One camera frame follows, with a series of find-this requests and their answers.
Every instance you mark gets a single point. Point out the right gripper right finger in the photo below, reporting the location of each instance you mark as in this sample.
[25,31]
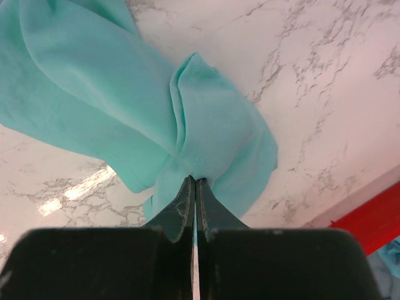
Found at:
[238,262]

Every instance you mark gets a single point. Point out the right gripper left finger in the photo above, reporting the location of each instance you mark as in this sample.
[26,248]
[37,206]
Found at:
[154,261]

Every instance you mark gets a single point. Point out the teal t shirt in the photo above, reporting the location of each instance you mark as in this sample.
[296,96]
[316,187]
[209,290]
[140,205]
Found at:
[78,75]

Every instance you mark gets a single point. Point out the red plastic bin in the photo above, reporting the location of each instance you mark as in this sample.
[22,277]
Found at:
[376,222]

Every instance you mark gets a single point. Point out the light blue t shirt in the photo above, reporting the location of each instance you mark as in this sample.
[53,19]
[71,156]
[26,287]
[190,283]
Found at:
[384,264]

